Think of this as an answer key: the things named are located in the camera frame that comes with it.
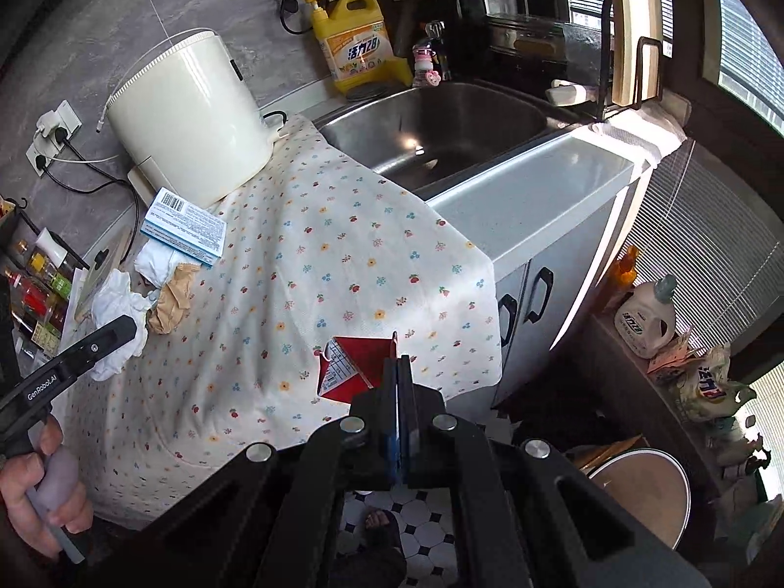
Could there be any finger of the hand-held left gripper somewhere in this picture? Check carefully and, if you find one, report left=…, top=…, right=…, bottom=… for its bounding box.
left=54, top=314, right=139, bottom=382

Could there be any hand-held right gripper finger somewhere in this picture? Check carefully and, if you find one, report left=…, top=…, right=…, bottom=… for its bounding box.
left=399, top=358, right=711, bottom=588
left=92, top=358, right=402, bottom=588

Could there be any red white packet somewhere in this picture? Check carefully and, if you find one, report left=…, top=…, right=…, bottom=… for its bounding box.
left=315, top=334, right=399, bottom=405

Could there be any brown paper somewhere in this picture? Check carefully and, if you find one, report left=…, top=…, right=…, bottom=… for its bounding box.
left=147, top=262, right=200, bottom=335

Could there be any white round bin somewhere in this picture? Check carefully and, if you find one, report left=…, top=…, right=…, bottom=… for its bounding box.
left=587, top=447, right=693, bottom=555

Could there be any person's left hand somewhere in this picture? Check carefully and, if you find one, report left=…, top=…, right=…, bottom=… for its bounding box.
left=0, top=419, right=96, bottom=558

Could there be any white crumpled tissue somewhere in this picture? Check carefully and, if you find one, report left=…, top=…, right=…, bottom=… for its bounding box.
left=133, top=239, right=203, bottom=289
left=92, top=269, right=160, bottom=381

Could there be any black spice rack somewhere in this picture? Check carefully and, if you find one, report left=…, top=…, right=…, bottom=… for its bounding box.
left=0, top=196, right=93, bottom=356

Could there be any person's sandalled foot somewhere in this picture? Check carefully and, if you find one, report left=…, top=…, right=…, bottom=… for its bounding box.
left=361, top=505, right=405, bottom=570

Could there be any person's leg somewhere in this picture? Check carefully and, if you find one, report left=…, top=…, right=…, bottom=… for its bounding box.
left=331, top=539, right=408, bottom=588

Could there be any blue white box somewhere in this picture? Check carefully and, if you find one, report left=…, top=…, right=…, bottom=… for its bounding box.
left=140, top=187, right=229, bottom=269

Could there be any floral print cloth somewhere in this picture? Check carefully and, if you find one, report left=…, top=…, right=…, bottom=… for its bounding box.
left=61, top=113, right=503, bottom=531

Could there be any stone window ledge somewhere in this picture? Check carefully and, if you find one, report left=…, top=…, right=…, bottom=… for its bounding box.
left=588, top=312, right=736, bottom=503

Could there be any white laundry detergent bottle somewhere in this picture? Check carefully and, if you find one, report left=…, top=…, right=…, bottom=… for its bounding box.
left=614, top=273, right=678, bottom=359

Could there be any cream round appliance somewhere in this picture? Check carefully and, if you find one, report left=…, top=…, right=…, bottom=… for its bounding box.
left=105, top=27, right=289, bottom=209

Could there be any orange pump bottle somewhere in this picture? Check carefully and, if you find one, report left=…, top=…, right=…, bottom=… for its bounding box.
left=606, top=245, right=641, bottom=310

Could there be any pink printed packet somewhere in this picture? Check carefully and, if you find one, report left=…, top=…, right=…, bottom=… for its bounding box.
left=646, top=331, right=696, bottom=381

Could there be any grey sink cabinet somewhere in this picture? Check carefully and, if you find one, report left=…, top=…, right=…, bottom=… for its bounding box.
left=425, top=125, right=653, bottom=408

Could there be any detergent refill bag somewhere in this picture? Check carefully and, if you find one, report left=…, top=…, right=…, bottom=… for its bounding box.
left=670, top=343, right=757, bottom=423

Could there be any steel sink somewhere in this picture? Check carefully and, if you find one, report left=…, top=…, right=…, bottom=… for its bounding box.
left=315, top=81, right=589, bottom=203

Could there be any white window blind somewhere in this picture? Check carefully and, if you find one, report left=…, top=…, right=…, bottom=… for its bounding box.
left=612, top=135, right=784, bottom=381
left=744, top=367, right=784, bottom=448

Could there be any small pink bottle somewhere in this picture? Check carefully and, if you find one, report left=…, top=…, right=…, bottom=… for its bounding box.
left=412, top=43, right=443, bottom=88

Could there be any white soap dish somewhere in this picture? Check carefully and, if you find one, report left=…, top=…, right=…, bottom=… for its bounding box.
left=547, top=79, right=598, bottom=106

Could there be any white paper towel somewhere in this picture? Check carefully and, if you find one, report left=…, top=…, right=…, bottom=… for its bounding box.
left=591, top=104, right=687, bottom=163

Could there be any yellow dish soap bottle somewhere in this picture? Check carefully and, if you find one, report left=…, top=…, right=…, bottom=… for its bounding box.
left=306, top=0, right=414, bottom=96

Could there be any chrome faucet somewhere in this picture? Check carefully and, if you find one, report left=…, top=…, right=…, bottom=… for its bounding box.
left=422, top=20, right=454, bottom=80

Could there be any black dish rack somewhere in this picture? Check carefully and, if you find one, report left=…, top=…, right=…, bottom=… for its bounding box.
left=456, top=0, right=616, bottom=117

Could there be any black board holder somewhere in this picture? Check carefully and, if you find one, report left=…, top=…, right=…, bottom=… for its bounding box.
left=636, top=37, right=666, bottom=105

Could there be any wooden cutting board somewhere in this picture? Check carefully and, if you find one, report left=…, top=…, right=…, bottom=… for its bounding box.
left=612, top=0, right=665, bottom=111

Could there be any black cabinet door handle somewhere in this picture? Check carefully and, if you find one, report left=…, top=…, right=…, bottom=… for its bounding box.
left=528, top=266, right=555, bottom=322
left=497, top=294, right=518, bottom=347

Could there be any black power cable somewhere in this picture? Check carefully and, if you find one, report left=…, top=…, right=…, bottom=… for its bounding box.
left=43, top=135, right=145, bottom=221

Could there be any white wall socket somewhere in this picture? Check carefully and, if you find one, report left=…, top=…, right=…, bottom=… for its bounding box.
left=24, top=99, right=83, bottom=178

